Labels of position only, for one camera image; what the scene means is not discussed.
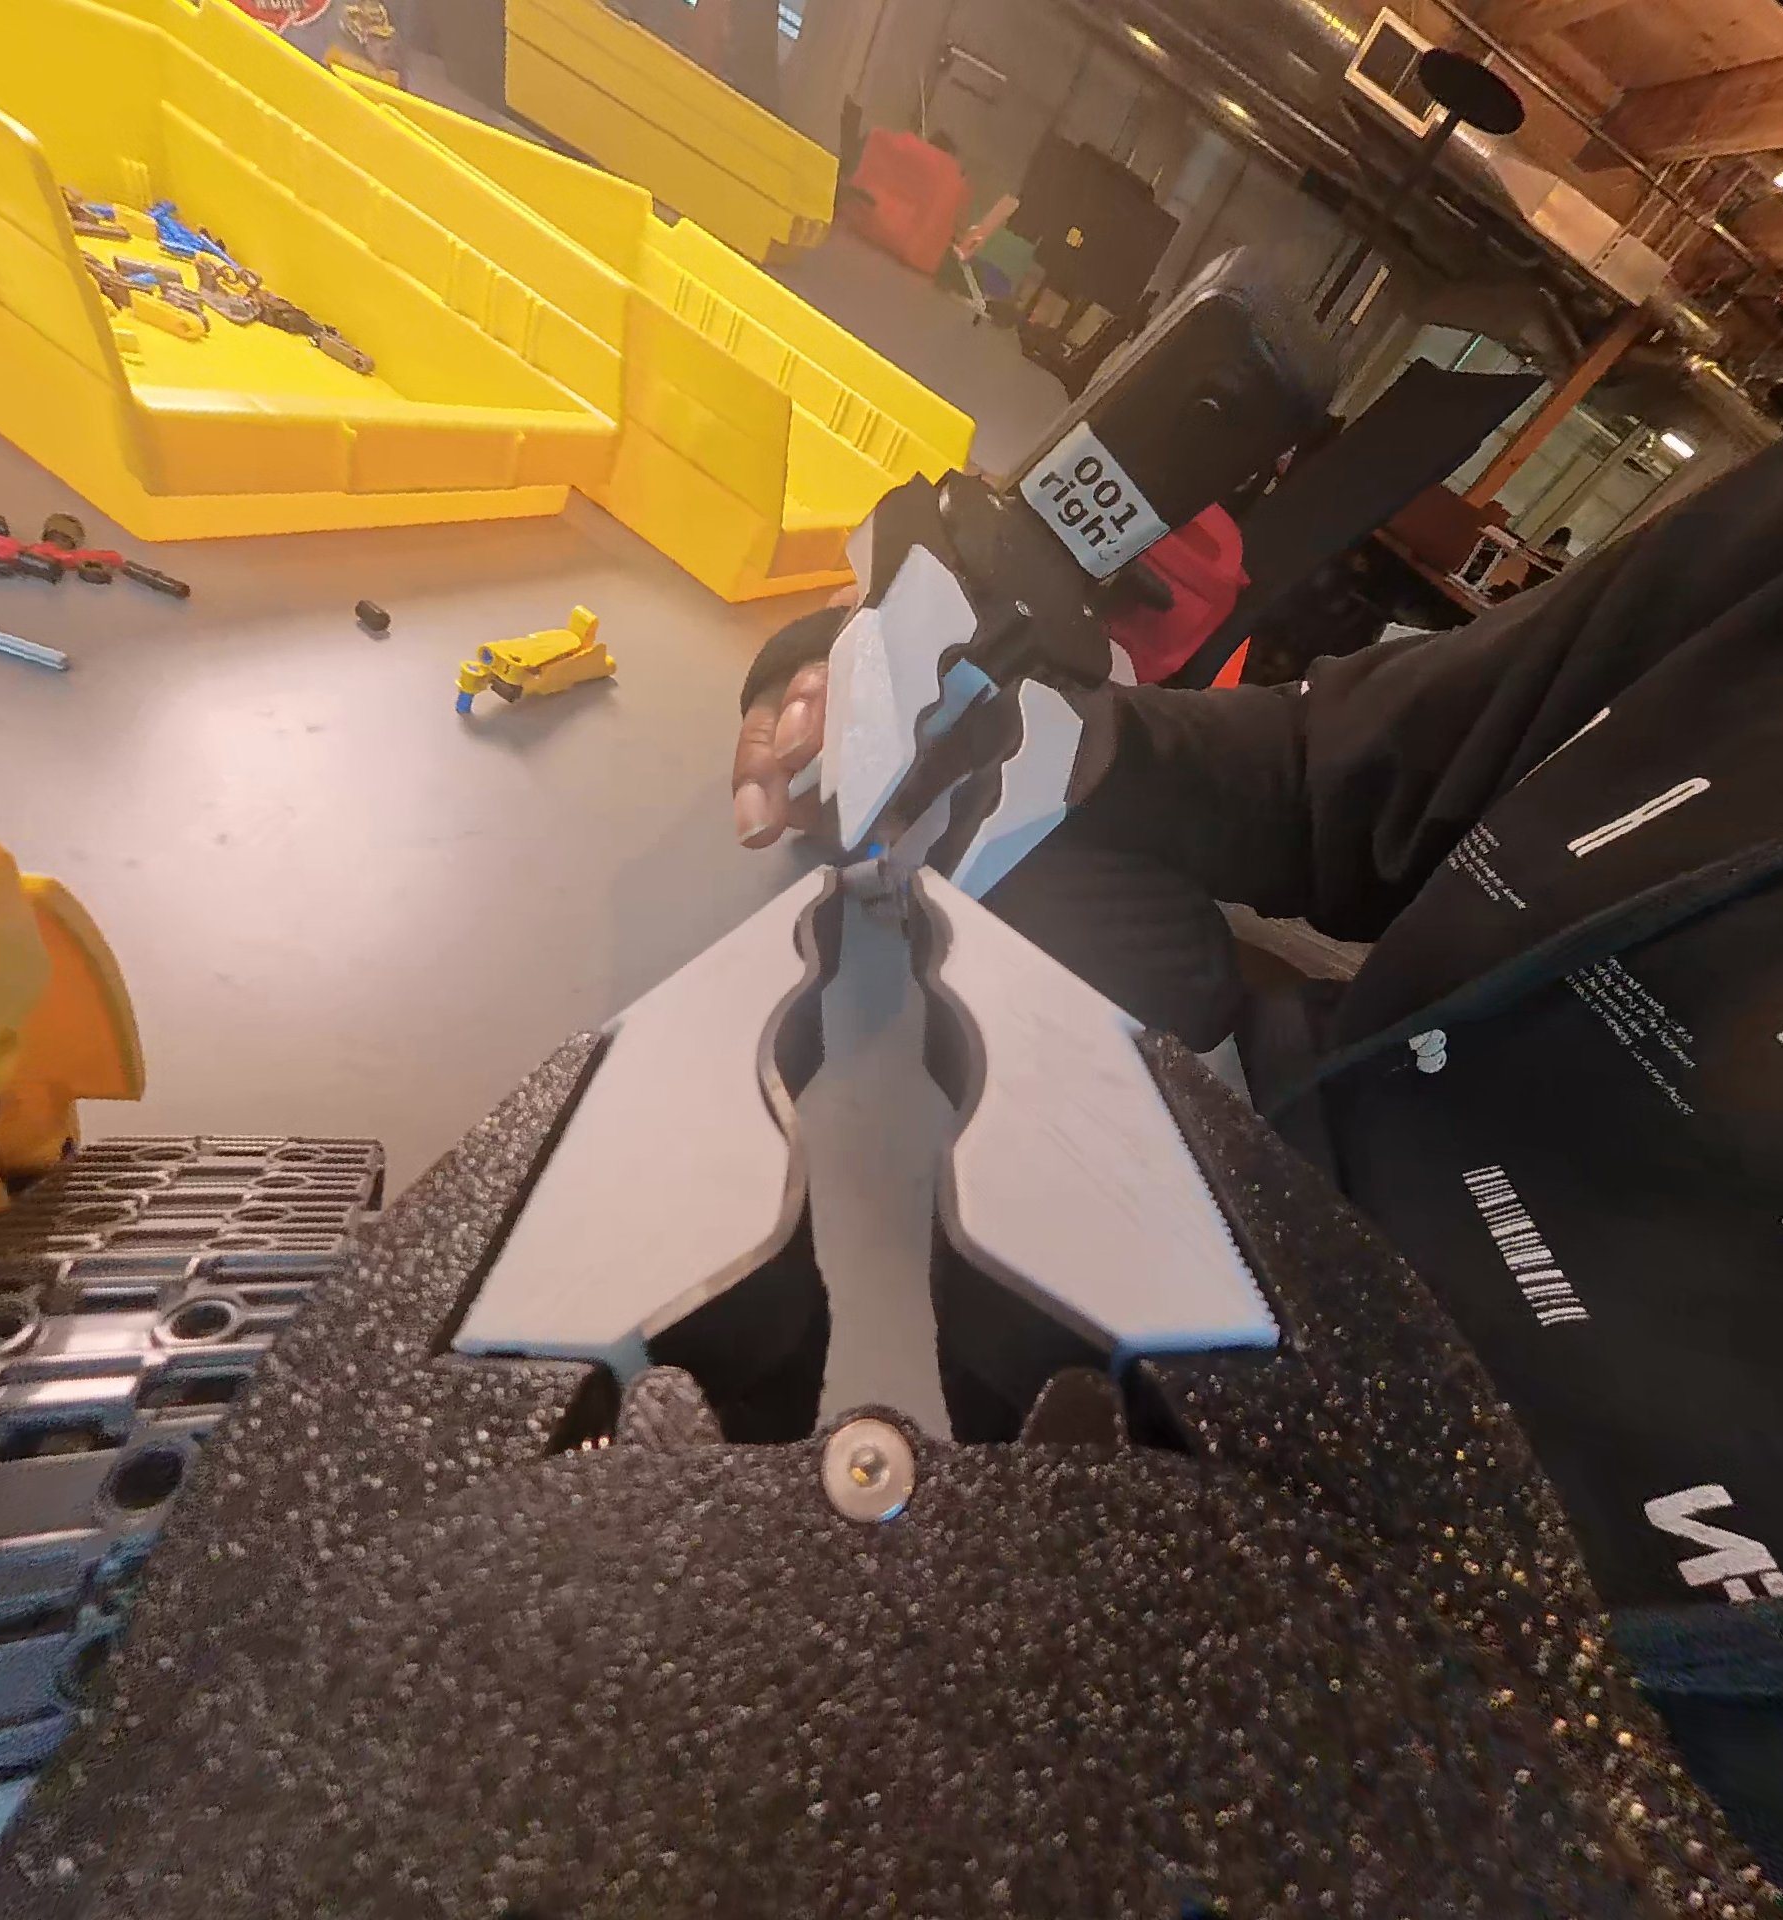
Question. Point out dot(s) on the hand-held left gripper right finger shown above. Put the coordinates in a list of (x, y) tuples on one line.
[(1116, 1172)]

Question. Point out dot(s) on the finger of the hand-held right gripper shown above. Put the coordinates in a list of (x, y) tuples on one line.
[(892, 676), (1026, 787)]

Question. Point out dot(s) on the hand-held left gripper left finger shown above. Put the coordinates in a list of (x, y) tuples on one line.
[(651, 1172)]

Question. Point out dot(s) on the small grey connector piece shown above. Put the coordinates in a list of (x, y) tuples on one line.
[(883, 859)]

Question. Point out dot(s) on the person's right forearm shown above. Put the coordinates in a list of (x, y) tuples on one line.
[(1371, 752)]

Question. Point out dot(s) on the grey desk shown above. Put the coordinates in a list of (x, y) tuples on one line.
[(291, 873)]

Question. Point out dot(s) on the red bag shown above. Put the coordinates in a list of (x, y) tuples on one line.
[(1198, 596)]

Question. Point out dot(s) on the small yellow block assembly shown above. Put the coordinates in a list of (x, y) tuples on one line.
[(540, 662)]

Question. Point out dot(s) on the red container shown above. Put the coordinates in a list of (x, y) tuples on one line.
[(906, 198)]

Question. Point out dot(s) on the yellow toy tracked robot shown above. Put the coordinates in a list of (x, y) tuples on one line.
[(142, 1322)]

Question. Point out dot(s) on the large yellow bin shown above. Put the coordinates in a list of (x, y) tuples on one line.
[(381, 392)]

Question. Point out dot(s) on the yellow bins stack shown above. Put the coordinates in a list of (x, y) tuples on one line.
[(651, 92)]

